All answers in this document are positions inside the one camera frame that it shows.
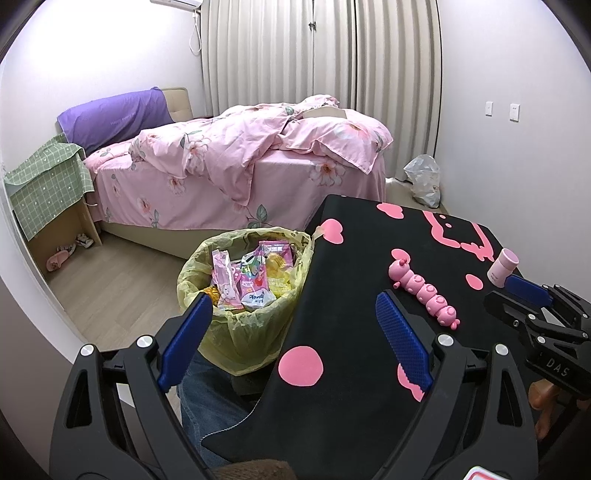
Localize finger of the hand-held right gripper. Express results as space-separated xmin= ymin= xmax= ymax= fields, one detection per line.
xmin=483 ymin=290 xmax=548 ymax=344
xmin=505 ymin=274 xmax=591 ymax=324

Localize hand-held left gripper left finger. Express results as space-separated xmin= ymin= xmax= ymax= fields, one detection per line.
xmin=48 ymin=292 xmax=214 ymax=480

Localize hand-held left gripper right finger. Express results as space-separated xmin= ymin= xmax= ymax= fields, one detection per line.
xmin=375 ymin=292 xmax=541 ymax=480

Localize bin with yellow bag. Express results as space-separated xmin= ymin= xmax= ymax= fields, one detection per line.
xmin=178 ymin=226 xmax=315 ymax=376

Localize pink strip wrapper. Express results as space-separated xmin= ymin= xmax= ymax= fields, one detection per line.
xmin=211 ymin=249 xmax=244 ymax=310

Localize pink white wrapper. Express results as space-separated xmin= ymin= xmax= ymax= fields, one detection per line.
xmin=240 ymin=240 xmax=296 ymax=309

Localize large yellow snack wrapper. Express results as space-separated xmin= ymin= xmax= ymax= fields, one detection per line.
xmin=267 ymin=256 xmax=298 ymax=298

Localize person's right hand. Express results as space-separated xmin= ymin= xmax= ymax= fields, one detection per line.
xmin=527 ymin=381 xmax=561 ymax=439

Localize pink cylindrical jar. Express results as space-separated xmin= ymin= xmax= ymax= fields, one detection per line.
xmin=487 ymin=248 xmax=520 ymax=284

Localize pink caterpillar toy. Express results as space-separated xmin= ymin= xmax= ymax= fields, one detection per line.
xmin=388 ymin=258 xmax=462 ymax=330

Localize black pink-spotted tablecloth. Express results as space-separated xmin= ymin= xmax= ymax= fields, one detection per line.
xmin=201 ymin=194 xmax=527 ymax=480

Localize person's leg in jeans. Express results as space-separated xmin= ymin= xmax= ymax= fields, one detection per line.
xmin=178 ymin=353 xmax=259 ymax=472

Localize bed with pink sheet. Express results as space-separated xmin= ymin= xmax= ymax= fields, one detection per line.
xmin=83 ymin=95 xmax=394 ymax=259

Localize pink slipper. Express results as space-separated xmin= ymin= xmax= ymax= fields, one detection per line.
xmin=46 ymin=244 xmax=77 ymax=272

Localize white plastic bag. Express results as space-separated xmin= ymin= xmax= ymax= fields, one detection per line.
xmin=404 ymin=154 xmax=441 ymax=208

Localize wooden nightstand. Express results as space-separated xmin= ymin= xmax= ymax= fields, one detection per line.
xmin=11 ymin=191 xmax=103 ymax=273

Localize pink floral duvet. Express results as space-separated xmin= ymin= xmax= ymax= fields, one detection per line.
xmin=129 ymin=95 xmax=394 ymax=206

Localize green checked cloth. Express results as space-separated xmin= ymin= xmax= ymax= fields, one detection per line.
xmin=4 ymin=136 xmax=95 ymax=241

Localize purple pillow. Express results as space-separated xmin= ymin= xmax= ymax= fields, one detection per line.
xmin=56 ymin=90 xmax=176 ymax=153

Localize beige headboard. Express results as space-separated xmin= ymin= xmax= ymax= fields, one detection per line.
xmin=159 ymin=87 xmax=194 ymax=123

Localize beige pleated curtains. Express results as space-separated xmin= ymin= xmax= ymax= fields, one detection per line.
xmin=201 ymin=0 xmax=443 ymax=181

